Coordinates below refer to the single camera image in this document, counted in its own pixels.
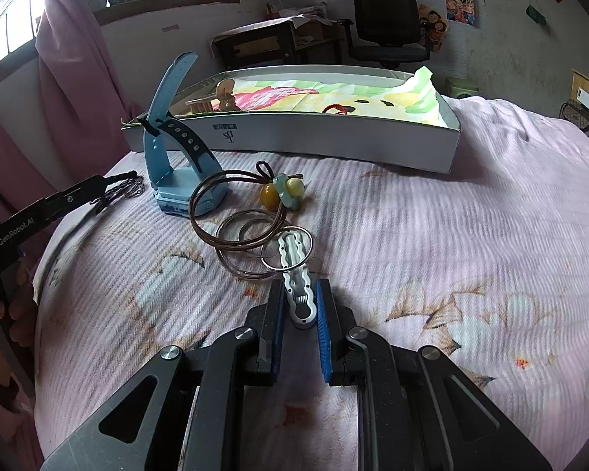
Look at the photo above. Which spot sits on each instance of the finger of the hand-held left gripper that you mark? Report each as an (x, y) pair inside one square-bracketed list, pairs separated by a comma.
[(83, 189)]

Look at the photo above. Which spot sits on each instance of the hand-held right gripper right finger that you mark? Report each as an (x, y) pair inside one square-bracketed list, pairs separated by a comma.
[(324, 338)]

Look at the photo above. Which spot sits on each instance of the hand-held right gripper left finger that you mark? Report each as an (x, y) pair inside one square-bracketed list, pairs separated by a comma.
[(276, 333)]

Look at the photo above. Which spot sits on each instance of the grey metal clip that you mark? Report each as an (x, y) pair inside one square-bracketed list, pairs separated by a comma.
[(297, 279)]

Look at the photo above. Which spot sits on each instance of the blue smartwatch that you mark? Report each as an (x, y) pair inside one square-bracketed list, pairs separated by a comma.
[(181, 186)]

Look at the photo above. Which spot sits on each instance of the white shallow cardboard box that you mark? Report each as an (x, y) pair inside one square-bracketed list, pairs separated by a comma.
[(324, 142)]

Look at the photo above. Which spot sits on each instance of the person's left hand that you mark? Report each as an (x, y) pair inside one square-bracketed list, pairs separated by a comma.
[(22, 314)]

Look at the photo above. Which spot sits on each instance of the pink curtain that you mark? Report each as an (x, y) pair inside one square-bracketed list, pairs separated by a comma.
[(64, 83)]

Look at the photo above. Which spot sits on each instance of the pink bed blanket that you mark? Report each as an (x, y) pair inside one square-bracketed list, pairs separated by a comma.
[(446, 255)]

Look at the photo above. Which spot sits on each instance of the beige hair claw clip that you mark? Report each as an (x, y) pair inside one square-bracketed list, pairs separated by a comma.
[(223, 93)]

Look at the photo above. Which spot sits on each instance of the dark wooden desk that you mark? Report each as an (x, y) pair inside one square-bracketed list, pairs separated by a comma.
[(255, 44)]

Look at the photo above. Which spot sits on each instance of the papers on desk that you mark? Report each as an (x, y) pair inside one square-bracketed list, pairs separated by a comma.
[(299, 13)]

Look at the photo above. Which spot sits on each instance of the green plastic stool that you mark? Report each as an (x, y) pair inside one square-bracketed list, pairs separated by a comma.
[(461, 87)]

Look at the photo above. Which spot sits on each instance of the black office chair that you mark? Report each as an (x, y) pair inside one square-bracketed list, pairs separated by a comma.
[(387, 19)]

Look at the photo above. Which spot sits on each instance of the green hanging pouch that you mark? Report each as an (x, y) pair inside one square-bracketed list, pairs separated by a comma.
[(536, 14)]

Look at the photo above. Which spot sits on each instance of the orange cartoon wall poster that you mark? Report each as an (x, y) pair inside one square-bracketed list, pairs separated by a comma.
[(434, 27)]

